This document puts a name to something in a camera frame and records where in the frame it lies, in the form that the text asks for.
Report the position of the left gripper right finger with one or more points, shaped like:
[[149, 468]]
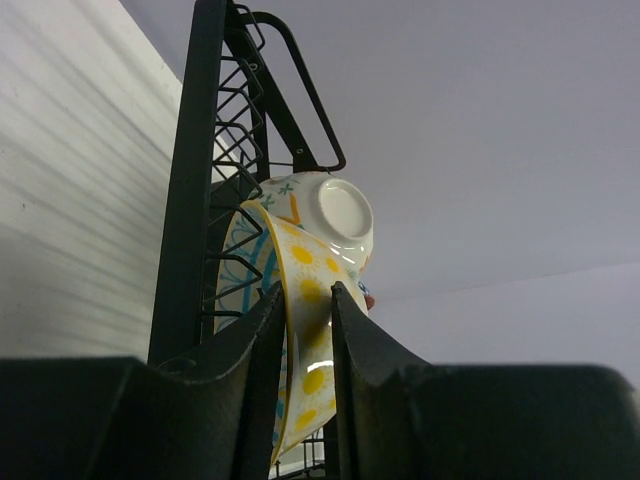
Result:
[[400, 417]]

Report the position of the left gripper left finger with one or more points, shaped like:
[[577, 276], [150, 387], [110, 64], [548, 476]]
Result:
[[180, 400]]

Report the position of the white floral pattern bowl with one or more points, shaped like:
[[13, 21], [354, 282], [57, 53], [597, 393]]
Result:
[[328, 207]]

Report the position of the yellow sun pattern bowl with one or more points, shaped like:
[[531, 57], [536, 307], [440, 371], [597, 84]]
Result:
[[260, 250]]

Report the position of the black wire dish rack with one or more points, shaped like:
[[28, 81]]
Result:
[[229, 100]]

